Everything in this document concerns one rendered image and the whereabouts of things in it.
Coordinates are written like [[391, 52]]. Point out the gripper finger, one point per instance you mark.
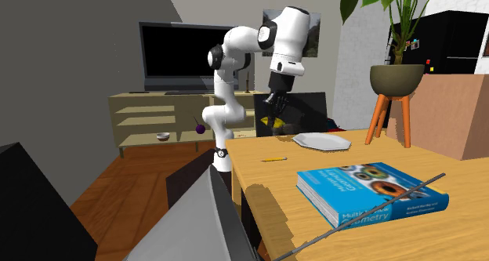
[[282, 104], [271, 103]]

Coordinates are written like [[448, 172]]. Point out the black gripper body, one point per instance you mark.
[[281, 83]]

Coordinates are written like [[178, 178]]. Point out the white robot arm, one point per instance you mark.
[[229, 117]]

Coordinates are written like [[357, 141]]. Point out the yellow wedge-shaped object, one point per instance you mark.
[[276, 121]]

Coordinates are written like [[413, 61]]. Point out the black chair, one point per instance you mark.
[[305, 113]]

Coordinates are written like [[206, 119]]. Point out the white plate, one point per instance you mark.
[[321, 141]]

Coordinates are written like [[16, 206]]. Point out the yellow pencil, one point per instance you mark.
[[274, 159]]

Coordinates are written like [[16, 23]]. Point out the blue book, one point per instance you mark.
[[344, 191]]

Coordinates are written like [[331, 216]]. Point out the black flat television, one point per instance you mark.
[[175, 54]]

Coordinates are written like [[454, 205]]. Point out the potted plant on orange stand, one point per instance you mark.
[[395, 78]]

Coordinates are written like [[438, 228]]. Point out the dark robot stand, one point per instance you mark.
[[187, 183]]

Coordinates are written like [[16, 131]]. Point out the beige television cabinet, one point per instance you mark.
[[145, 99]]

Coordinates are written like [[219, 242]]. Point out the thin grey rod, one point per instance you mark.
[[359, 218]]

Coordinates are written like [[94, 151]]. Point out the grey slanted panel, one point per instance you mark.
[[191, 229]]

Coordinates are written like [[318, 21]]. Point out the brown cardboard box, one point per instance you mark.
[[443, 115]]

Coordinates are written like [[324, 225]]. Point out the wooden table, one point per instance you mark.
[[382, 245]]

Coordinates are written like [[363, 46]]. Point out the black refrigerator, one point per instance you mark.
[[450, 38]]

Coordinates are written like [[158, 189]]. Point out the black angular block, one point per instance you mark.
[[34, 214]]

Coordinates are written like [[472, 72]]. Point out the wall picture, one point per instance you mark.
[[314, 34]]

